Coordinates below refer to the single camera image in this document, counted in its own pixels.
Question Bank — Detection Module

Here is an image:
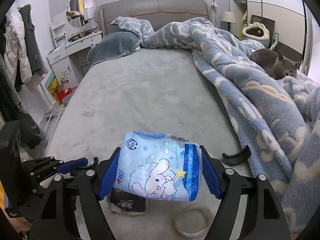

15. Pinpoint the grey bed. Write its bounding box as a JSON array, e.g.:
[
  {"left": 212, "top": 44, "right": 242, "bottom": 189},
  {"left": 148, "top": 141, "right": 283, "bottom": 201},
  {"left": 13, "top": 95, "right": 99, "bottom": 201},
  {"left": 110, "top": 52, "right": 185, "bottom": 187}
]
[{"left": 42, "top": 0, "right": 320, "bottom": 240}]

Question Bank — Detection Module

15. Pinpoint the beige bedside lamp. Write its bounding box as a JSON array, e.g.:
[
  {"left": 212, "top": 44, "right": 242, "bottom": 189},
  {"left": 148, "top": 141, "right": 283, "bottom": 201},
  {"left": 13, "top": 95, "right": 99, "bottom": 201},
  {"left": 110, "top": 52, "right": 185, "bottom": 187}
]
[{"left": 220, "top": 11, "right": 237, "bottom": 32}]

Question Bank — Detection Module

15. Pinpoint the grey cat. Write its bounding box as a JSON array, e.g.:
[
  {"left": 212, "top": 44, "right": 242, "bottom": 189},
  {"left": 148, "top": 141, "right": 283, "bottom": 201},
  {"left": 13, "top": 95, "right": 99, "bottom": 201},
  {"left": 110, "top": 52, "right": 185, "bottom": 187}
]
[{"left": 249, "top": 48, "right": 302, "bottom": 80}]

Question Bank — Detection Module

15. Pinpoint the black printed wrapper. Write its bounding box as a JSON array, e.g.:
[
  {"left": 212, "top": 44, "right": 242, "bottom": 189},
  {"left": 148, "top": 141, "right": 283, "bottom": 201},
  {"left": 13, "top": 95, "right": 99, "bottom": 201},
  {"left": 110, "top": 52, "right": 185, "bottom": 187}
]
[{"left": 110, "top": 187, "right": 148, "bottom": 215}]

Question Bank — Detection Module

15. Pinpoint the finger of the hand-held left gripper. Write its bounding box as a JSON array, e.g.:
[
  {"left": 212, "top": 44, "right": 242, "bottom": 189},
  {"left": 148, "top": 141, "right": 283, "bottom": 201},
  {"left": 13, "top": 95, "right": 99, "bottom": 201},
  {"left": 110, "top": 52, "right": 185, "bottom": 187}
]
[
  {"left": 70, "top": 156, "right": 100, "bottom": 178},
  {"left": 56, "top": 157, "right": 89, "bottom": 173}
]

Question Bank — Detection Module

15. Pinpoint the black curved clip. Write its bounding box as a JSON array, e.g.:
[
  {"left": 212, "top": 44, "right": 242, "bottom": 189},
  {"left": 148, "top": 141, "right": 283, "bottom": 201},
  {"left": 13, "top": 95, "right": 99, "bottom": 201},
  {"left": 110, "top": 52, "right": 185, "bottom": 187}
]
[{"left": 221, "top": 146, "right": 252, "bottom": 167}]

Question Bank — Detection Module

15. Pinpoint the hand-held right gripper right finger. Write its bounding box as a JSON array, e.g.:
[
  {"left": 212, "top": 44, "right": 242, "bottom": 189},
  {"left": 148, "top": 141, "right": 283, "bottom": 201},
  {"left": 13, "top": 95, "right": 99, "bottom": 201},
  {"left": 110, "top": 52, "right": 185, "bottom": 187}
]
[{"left": 199, "top": 145, "right": 292, "bottom": 240}]

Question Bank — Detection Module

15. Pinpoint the white padded jacket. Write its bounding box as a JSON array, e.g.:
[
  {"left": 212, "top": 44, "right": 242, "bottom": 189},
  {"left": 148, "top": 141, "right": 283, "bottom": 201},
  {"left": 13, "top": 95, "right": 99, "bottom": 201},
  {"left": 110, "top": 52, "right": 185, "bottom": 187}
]
[{"left": 5, "top": 9, "right": 33, "bottom": 83}]

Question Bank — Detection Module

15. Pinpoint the white corded controller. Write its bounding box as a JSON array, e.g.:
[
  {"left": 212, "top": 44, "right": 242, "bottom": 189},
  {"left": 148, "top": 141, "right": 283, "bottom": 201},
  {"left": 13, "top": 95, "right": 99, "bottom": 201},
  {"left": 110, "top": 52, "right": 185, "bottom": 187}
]
[{"left": 86, "top": 43, "right": 95, "bottom": 63}]

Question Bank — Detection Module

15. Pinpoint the black chair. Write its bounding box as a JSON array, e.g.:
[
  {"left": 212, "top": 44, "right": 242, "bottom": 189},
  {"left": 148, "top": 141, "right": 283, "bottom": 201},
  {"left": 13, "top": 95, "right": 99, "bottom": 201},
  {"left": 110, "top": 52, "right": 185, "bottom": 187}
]
[{"left": 250, "top": 14, "right": 277, "bottom": 48}]

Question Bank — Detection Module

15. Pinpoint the black long garment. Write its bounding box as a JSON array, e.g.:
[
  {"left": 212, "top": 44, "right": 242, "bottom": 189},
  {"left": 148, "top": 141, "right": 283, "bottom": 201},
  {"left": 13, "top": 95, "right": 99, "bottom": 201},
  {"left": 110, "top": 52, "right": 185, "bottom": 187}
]
[{"left": 0, "top": 15, "right": 47, "bottom": 150}]

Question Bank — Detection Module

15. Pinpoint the red box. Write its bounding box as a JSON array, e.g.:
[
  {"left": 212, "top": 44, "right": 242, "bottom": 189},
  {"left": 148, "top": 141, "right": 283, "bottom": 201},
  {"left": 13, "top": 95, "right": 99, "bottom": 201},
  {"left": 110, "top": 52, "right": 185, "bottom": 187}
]
[{"left": 56, "top": 87, "right": 72, "bottom": 103}]

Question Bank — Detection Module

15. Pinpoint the cream and green cat bed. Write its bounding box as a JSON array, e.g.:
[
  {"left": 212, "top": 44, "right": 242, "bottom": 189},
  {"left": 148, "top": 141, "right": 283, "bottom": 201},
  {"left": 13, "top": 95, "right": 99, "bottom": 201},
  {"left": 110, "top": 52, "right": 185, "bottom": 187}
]
[{"left": 241, "top": 22, "right": 272, "bottom": 48}]

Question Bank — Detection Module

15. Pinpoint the blue cloud-print blanket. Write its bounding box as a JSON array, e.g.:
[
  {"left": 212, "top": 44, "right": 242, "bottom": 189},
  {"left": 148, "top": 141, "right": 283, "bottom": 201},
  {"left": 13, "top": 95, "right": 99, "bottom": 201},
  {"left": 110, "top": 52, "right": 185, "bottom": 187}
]
[{"left": 111, "top": 16, "right": 320, "bottom": 238}]

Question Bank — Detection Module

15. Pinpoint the white clothes rack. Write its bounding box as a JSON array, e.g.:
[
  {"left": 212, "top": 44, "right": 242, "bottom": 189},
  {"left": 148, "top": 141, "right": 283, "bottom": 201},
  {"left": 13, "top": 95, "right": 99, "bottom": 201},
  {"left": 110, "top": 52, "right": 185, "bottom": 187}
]
[{"left": 37, "top": 80, "right": 68, "bottom": 132}]

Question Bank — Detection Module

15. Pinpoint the grey-blue pillow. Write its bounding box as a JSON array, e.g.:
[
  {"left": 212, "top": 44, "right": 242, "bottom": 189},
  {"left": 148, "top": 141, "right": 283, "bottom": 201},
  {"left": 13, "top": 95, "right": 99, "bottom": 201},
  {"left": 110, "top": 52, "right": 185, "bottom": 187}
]
[{"left": 89, "top": 32, "right": 140, "bottom": 68}]

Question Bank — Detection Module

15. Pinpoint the yellow painting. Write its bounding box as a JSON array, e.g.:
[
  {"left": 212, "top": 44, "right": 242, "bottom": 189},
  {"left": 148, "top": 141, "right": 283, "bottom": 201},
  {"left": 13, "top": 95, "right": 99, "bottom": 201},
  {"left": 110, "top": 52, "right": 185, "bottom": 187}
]
[{"left": 45, "top": 71, "right": 62, "bottom": 105}]

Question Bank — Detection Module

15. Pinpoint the person's left hand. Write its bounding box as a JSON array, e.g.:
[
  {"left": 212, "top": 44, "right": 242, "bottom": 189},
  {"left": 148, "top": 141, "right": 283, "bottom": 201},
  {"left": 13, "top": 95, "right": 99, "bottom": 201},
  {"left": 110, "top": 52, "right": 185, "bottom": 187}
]
[{"left": 10, "top": 216, "right": 32, "bottom": 232}]

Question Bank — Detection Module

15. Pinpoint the white dressing table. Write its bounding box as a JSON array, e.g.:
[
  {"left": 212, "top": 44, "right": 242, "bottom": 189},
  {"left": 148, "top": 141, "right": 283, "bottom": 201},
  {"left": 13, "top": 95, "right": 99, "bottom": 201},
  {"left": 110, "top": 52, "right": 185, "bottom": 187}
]
[{"left": 47, "top": 15, "right": 104, "bottom": 82}]

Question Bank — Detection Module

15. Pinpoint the white and black wardrobe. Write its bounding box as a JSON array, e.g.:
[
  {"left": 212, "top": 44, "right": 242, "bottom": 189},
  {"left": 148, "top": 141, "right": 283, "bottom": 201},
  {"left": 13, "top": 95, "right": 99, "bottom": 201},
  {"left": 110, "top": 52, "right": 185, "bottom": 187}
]
[{"left": 244, "top": 0, "right": 313, "bottom": 55}]

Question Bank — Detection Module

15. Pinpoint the brown cardboard tape core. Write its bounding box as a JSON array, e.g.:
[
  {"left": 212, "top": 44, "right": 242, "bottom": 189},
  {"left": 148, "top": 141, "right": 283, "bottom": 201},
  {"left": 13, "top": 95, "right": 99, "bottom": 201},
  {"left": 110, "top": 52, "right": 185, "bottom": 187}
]
[{"left": 171, "top": 204, "right": 215, "bottom": 238}]

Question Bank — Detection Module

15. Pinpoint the blue tissue packet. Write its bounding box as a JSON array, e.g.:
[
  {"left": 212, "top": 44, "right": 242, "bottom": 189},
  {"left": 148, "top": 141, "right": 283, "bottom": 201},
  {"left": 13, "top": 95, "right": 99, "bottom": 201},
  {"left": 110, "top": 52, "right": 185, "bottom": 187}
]
[{"left": 112, "top": 130, "right": 203, "bottom": 202}]

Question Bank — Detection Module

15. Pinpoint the round mirror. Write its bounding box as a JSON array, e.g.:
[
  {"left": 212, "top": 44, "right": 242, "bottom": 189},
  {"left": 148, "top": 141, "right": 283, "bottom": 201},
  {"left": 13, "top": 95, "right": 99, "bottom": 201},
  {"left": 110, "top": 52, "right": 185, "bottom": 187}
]
[{"left": 66, "top": 0, "right": 96, "bottom": 28}]

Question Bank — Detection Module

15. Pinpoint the dark grey knit vest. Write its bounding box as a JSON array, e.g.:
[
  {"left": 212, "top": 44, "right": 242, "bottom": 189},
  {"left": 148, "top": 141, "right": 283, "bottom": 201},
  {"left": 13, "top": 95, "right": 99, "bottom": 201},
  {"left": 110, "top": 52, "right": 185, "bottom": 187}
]
[{"left": 19, "top": 4, "right": 48, "bottom": 75}]

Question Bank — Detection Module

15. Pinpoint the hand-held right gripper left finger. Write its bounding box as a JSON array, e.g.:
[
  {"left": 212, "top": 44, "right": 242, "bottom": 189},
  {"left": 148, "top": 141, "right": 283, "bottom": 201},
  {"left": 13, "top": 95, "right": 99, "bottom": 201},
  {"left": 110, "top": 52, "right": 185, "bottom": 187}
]
[{"left": 27, "top": 147, "right": 122, "bottom": 240}]

